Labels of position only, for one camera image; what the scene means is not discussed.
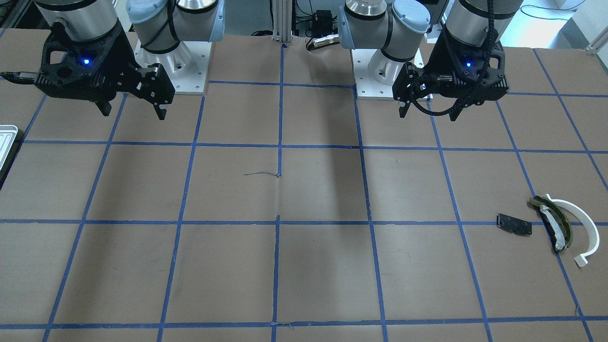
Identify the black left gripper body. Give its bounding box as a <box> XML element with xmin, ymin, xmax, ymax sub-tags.
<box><xmin>393</xmin><ymin>29</ymin><xmax>510</xmax><ymax>105</ymax></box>

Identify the black flat bracket plate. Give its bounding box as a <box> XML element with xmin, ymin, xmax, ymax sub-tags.
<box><xmin>496</xmin><ymin>213</ymin><xmax>532</xmax><ymax>236</ymax></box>

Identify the silver metal connector block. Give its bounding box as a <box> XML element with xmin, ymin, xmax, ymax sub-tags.
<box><xmin>305</xmin><ymin>33</ymin><xmax>340</xmax><ymax>51</ymax></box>

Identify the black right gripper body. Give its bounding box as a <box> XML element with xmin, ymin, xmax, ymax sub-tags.
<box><xmin>34</xmin><ymin>21</ymin><xmax>175</xmax><ymax>106</ymax></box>

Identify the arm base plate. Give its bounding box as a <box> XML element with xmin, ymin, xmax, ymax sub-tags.
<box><xmin>134</xmin><ymin>41</ymin><xmax>213</xmax><ymax>95</ymax></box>
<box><xmin>351</xmin><ymin>48</ymin><xmax>405</xmax><ymax>100</ymax></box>

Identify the aluminium extrusion post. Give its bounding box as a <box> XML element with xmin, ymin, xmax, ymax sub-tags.
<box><xmin>271</xmin><ymin>0</ymin><xmax>295</xmax><ymax>46</ymax></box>

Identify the dark green curved part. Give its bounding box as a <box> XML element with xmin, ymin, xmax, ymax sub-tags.
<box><xmin>529</xmin><ymin>195</ymin><xmax>572</xmax><ymax>253</ymax></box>

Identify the white plastic tray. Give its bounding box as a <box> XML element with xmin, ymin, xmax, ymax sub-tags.
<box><xmin>0</xmin><ymin>125</ymin><xmax>19</xmax><ymax>171</ymax></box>

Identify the loose blue tape thread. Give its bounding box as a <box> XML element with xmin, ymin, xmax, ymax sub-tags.
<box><xmin>244</xmin><ymin>171</ymin><xmax>281</xmax><ymax>178</ymax></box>

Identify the white curved plastic part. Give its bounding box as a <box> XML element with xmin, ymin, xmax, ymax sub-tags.
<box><xmin>545</xmin><ymin>193</ymin><xmax>600</xmax><ymax>267</ymax></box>

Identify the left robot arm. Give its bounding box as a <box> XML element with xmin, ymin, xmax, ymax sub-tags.
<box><xmin>337</xmin><ymin>0</ymin><xmax>522</xmax><ymax>121</ymax></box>

